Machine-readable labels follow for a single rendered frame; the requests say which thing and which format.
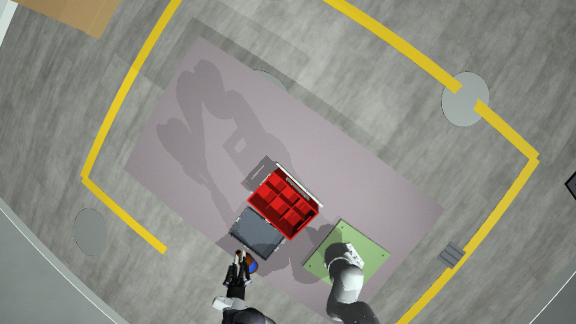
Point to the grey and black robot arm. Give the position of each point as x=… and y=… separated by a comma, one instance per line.
x=342, y=304

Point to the red crate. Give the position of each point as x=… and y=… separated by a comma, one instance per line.
x=291, y=223

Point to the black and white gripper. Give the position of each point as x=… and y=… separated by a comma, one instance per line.
x=233, y=286

